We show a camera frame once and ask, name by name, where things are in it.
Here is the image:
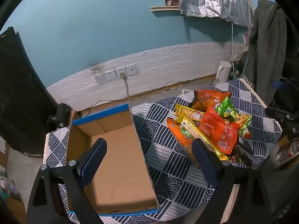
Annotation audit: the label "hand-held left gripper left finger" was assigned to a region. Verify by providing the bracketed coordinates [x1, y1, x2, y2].
[27, 138, 108, 224]

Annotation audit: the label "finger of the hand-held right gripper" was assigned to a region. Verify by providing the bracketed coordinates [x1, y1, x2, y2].
[272, 76, 299, 91]
[266, 106, 296, 122]

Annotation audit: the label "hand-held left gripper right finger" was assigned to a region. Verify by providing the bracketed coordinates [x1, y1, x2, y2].
[192, 138, 272, 224]

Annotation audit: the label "cardboard box with blue edges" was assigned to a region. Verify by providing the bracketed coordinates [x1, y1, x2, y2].
[67, 103, 160, 216]

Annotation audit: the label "long yellow wafer pack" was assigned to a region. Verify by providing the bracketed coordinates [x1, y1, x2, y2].
[176, 115, 229, 161]

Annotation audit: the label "orange fries snack bag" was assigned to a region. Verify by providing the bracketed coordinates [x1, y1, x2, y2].
[167, 117, 199, 168]

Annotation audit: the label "black snack packet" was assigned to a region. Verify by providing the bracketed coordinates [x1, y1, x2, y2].
[228, 142, 254, 164]

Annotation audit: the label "red translucent snack packet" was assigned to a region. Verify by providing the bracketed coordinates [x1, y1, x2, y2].
[198, 106, 241, 154]

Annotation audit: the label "green peanut snack bag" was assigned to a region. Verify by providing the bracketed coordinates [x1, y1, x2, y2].
[215, 97, 253, 138]

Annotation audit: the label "short foil wafer pack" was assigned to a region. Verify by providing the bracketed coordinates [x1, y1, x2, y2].
[175, 103, 207, 123]

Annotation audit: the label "orange chips bag black ends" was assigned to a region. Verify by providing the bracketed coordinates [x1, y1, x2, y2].
[192, 89, 232, 112]

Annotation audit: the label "blue white patterned tablecloth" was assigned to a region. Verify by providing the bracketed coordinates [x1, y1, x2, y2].
[43, 78, 283, 223]

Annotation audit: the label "clear plastic bottle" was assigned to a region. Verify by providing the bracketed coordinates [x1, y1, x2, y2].
[274, 140, 299, 165]

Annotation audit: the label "dark grey hanging towel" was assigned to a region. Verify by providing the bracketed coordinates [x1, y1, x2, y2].
[243, 0, 289, 105]

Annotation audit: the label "white electric kettle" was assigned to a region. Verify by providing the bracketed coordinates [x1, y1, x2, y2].
[215, 61, 233, 84]

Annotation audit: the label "crumpled plastic bag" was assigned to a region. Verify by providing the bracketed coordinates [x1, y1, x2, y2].
[0, 177, 17, 199]

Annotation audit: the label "black panel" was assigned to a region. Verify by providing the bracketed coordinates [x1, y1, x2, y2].
[0, 27, 60, 154]

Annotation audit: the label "silver foil curtain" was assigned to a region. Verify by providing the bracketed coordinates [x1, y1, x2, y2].
[179, 0, 254, 27]

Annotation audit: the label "wooden window ledge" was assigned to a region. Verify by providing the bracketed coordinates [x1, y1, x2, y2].
[149, 5, 180, 12]

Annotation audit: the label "thin black cable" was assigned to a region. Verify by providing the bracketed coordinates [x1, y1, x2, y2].
[79, 98, 131, 119]

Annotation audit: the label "black round knob mount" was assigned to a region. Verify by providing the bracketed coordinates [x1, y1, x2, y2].
[47, 103, 73, 129]

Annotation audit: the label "thin white cable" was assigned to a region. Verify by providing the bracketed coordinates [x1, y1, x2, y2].
[231, 22, 234, 80]

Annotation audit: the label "grey plug with cable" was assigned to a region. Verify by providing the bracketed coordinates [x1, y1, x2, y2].
[119, 73, 131, 98]

